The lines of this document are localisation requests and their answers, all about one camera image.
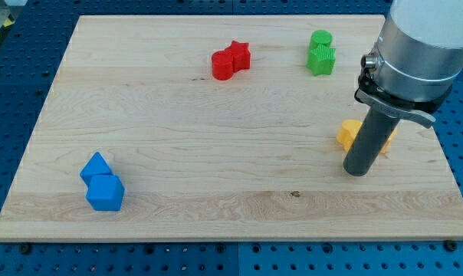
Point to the yellow hexagon block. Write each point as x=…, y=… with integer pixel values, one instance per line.
x=347, y=133

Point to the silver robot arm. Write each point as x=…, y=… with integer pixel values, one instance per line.
x=413, y=63

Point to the wooden board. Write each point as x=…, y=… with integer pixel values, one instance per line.
x=251, y=158

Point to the red cylinder block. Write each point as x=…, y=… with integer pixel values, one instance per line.
x=222, y=65

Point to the red star block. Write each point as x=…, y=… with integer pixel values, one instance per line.
x=241, y=55

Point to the green star block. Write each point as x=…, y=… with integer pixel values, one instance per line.
x=321, y=60

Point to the green cylinder block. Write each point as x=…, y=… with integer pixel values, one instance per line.
x=320, y=37

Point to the blue cube block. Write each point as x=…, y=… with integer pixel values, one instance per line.
x=105, y=193

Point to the blue triangle block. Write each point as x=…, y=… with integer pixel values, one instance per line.
x=96, y=165

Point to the yellow block behind pusher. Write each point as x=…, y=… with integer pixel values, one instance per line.
x=389, y=140

